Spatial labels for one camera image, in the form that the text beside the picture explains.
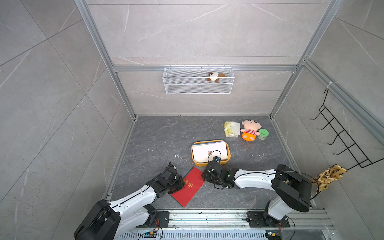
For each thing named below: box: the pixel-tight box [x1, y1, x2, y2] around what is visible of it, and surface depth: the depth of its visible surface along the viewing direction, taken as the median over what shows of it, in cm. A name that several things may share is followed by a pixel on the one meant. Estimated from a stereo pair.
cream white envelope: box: [192, 141, 228, 163], surface depth 96 cm
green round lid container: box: [257, 128, 269, 141], surface depth 106 cm
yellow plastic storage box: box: [191, 140, 231, 167], surface depth 96 cm
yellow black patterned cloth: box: [310, 163, 348, 194], surface depth 69 cm
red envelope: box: [170, 166, 205, 208], surface depth 85 cm
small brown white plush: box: [205, 72, 225, 83], surface depth 90 cm
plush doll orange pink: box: [240, 119, 262, 142], surface depth 106 cm
